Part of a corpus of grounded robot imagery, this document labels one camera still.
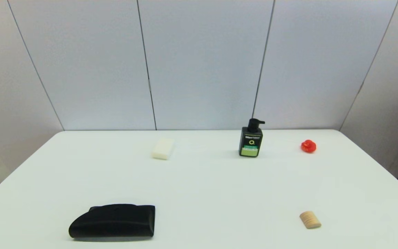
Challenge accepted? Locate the black glasses case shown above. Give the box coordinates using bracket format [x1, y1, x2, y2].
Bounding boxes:
[69, 204, 155, 238]

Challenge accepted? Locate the white soap bar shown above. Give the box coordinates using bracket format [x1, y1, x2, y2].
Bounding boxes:
[151, 138, 175, 160]

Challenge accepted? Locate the black green pump bottle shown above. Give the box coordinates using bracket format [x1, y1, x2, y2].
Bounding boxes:
[239, 119, 265, 158]

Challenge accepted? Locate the red pepper toy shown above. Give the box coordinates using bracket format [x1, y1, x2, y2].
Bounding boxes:
[301, 140, 317, 154]

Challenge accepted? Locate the wooden half cylinder block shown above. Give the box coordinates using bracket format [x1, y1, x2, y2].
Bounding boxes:
[300, 211, 322, 229]

